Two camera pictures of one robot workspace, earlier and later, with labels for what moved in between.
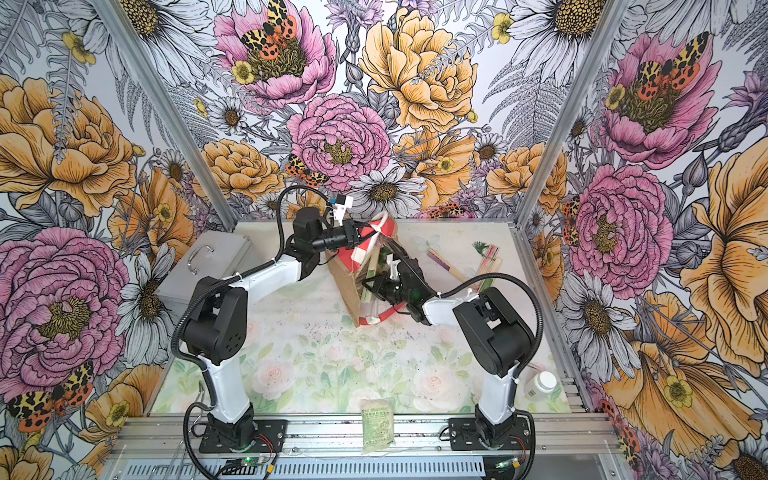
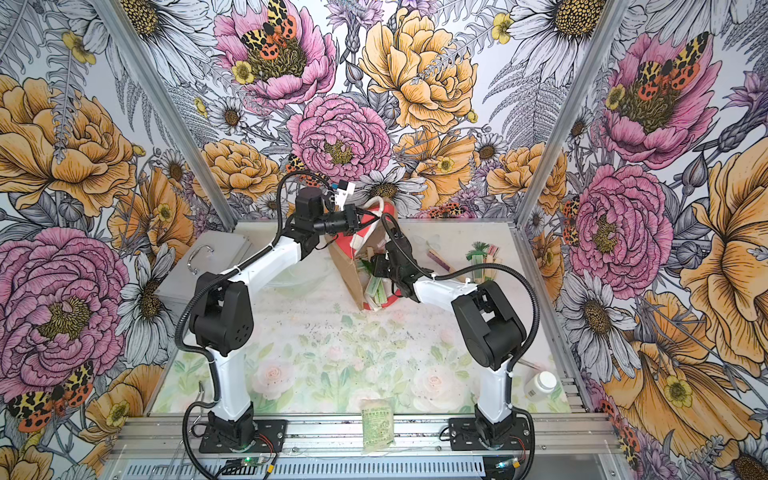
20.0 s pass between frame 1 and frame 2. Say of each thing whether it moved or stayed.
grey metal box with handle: stayed
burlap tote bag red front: moved
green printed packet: stayed
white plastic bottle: stayed
